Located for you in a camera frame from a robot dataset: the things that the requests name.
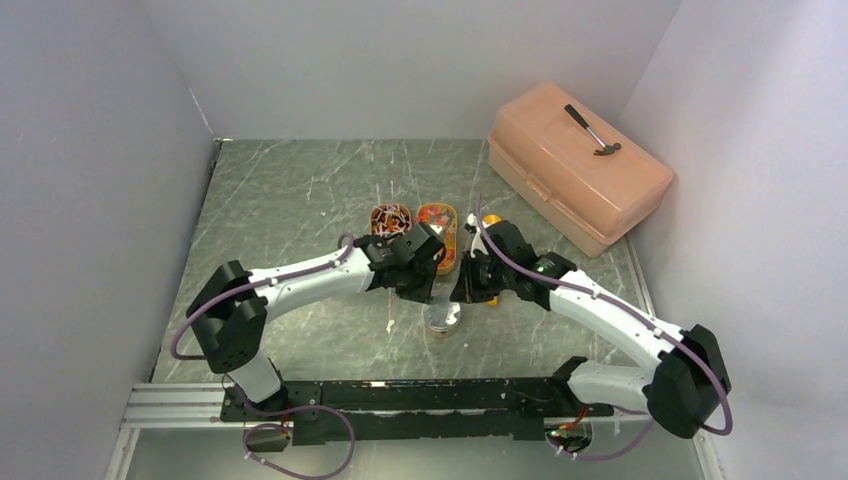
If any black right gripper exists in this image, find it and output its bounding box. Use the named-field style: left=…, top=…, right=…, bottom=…
left=450, top=249, right=514, bottom=303

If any black handled hammer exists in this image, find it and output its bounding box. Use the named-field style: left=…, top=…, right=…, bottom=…
left=564, top=104, right=622, bottom=156

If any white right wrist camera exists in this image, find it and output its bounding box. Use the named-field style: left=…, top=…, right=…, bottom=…
left=463, top=213, right=486, bottom=258

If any pink oval lollipop tray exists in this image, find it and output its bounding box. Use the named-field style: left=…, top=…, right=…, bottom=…
left=369, top=203, right=413, bottom=237

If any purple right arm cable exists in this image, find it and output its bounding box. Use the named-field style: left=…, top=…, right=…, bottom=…
left=474, top=195, right=735, bottom=463

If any peach plastic toolbox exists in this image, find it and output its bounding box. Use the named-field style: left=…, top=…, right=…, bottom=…
left=487, top=83, right=674, bottom=257

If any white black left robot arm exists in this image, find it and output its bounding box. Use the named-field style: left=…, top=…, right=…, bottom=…
left=178, top=223, right=446, bottom=420

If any round metal jar lid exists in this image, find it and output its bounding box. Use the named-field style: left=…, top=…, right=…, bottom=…
left=422, top=300, right=461, bottom=324

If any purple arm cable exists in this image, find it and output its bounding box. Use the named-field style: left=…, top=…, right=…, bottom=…
left=474, top=195, right=735, bottom=463
left=169, top=231, right=358, bottom=480

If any aluminium frame rail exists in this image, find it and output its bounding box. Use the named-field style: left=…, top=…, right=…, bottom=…
left=121, top=383, right=225, bottom=429

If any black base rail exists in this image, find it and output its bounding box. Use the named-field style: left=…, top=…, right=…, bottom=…
left=220, top=377, right=613, bottom=446

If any yellow plastic scoop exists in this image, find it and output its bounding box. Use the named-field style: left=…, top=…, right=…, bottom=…
left=476, top=214, right=502, bottom=283

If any yellow oval gummy tray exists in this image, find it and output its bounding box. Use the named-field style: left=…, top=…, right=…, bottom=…
left=415, top=202, right=458, bottom=275

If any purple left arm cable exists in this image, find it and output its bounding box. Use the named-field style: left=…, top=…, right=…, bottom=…
left=169, top=231, right=358, bottom=480

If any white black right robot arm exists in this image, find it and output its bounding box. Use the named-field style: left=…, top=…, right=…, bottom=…
left=450, top=214, right=733, bottom=439

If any clear plastic jar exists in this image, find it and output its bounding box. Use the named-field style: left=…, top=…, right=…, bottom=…
left=425, top=317, right=460, bottom=338

